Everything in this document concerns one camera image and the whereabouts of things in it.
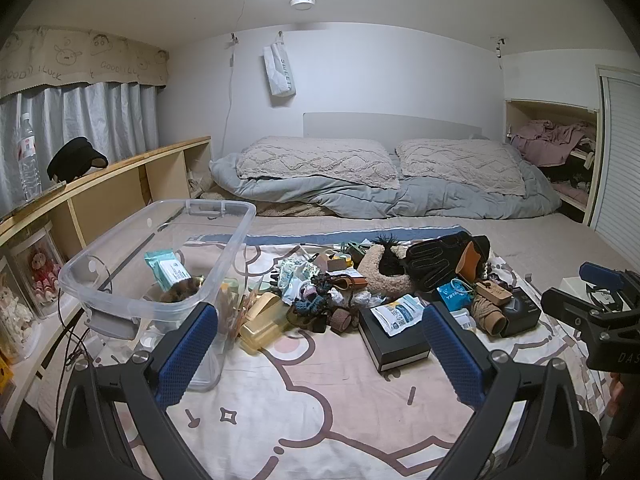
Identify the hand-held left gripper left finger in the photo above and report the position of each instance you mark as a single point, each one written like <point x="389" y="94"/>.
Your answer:
<point x="187" y="355"/>

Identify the white paper bag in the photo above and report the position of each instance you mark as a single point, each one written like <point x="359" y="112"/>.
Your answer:
<point x="279" y="70"/>

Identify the clear plastic bag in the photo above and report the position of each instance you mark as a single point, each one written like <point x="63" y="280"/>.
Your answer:
<point x="292" y="280"/>

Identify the pink cartoon printed blanket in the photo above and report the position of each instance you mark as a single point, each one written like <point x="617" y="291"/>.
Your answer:
<point x="310" y="410"/>

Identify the dark blue knitted scrunchie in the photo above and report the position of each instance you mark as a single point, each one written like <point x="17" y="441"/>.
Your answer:
<point x="310" y="310"/>

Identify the white doll in clear jar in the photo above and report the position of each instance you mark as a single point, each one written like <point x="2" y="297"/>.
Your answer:
<point x="12" y="310"/>

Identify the clear plastic storage box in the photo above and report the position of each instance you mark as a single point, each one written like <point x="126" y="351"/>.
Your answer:
<point x="100" y="280"/>

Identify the white headboard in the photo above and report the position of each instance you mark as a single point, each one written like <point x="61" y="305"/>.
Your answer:
<point x="400" y="125"/>

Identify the blue white pouch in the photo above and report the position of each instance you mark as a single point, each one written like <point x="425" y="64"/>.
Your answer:
<point x="400" y="315"/>

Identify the red doll in clear jar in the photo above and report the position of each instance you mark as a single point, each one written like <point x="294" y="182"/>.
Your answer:
<point x="42" y="270"/>

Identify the wall hook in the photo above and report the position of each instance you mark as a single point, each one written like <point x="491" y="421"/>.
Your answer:
<point x="500" y="45"/>

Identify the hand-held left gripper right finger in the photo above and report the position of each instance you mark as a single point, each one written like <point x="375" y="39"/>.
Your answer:
<point x="452" y="355"/>

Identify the pink clothes pile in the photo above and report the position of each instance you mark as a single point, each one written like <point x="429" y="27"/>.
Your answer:
<point x="545" y="140"/>

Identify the white smoke detector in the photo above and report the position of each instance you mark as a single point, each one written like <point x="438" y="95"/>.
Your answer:
<point x="302" y="3"/>

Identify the flat brown notebook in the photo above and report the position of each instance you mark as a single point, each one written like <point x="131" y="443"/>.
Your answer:
<point x="56" y="187"/>

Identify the white box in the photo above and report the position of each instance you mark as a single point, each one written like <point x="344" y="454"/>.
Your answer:
<point x="570" y="285"/>

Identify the wooden tag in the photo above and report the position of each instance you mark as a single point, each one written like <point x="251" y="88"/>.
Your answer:
<point x="492" y="292"/>

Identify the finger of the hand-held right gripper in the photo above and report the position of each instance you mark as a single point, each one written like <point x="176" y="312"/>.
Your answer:
<point x="600" y="271"/>
<point x="567" y="305"/>

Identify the dark hard case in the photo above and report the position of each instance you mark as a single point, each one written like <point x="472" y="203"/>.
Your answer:
<point x="522" y="310"/>

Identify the yellow translucent plastic case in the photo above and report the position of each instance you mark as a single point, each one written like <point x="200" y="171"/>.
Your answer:
<point x="262" y="330"/>

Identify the beige textured pillow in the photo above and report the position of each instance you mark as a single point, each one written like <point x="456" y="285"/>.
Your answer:
<point x="315" y="160"/>
<point x="460" y="165"/>

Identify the black box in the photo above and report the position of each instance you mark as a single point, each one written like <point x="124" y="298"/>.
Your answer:
<point x="395" y="350"/>

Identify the green plastic toy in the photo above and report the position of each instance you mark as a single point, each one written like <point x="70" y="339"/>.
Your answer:
<point x="356" y="250"/>

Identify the clear water bottle red label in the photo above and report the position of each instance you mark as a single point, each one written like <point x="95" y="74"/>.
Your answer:
<point x="29" y="170"/>

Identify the white shutter door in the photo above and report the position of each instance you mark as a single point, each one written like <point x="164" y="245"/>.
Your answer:
<point x="620" y="160"/>

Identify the black glove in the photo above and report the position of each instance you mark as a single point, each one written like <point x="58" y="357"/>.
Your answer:
<point x="435" y="260"/>

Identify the small blue packet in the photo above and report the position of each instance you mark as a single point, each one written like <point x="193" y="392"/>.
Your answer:
<point x="452" y="292"/>

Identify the person's right forearm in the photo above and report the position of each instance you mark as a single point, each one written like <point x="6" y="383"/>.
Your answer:
<point x="615" y="400"/>

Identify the brown furry scrunchie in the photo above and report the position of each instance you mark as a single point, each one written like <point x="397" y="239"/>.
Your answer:
<point x="180" y="291"/>

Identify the black visor cap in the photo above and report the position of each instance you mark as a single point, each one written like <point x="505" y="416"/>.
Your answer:
<point x="75" y="157"/>

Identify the white wall closet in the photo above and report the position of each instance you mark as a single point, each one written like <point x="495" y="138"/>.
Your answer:
<point x="550" y="105"/>

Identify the wooden shelf unit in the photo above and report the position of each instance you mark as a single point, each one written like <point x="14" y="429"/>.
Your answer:
<point x="125" y="162"/>

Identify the yellow box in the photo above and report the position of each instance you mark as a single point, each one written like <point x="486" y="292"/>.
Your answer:
<point x="4" y="375"/>

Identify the beige cartoon valance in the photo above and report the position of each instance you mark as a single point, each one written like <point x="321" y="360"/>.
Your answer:
<point x="75" y="60"/>

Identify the grey duvet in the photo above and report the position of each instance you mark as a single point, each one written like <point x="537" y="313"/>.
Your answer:
<point x="350" y="195"/>

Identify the beige mattress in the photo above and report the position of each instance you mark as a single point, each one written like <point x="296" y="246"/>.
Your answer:
<point x="525" y="240"/>

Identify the silver grey curtain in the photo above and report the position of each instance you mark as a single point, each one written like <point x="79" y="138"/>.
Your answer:
<point x="100" y="120"/>

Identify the teal wet wipes pack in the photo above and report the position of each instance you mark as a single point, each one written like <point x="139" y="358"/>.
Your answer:
<point x="167" y="270"/>

